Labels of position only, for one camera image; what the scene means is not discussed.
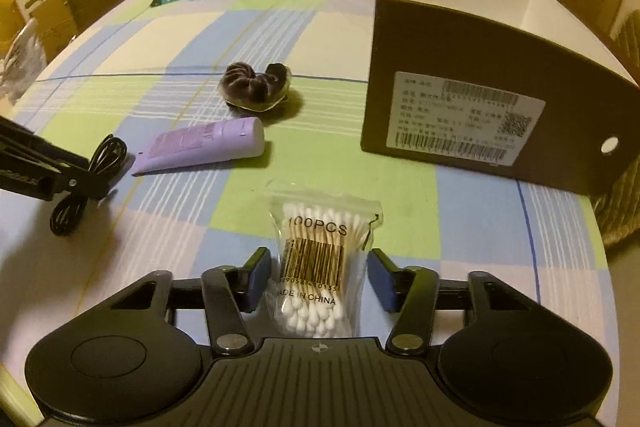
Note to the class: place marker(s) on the carton with white cutout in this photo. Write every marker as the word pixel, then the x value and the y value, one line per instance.
pixel 47 17

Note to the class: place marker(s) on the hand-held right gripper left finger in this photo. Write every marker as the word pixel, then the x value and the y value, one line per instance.
pixel 259 279

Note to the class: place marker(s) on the bag of cotton swabs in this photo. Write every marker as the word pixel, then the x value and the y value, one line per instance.
pixel 312 257

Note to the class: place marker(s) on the checked tablecloth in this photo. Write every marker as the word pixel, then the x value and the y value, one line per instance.
pixel 200 52

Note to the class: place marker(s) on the brown cardboard box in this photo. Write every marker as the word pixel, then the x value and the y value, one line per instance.
pixel 450 42

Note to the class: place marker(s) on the quilted chair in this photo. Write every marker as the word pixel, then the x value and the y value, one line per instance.
pixel 622 207

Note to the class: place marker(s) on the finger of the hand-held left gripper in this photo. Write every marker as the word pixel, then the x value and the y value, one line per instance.
pixel 70 172

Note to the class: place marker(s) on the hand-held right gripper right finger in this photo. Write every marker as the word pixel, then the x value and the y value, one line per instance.
pixel 380 282

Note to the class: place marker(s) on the white plastic bag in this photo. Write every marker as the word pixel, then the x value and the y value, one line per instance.
pixel 17 62

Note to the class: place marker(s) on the dark purple scrunchie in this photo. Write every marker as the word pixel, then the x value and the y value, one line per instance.
pixel 252 87

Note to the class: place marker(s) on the purple tube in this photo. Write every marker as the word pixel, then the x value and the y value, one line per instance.
pixel 200 147

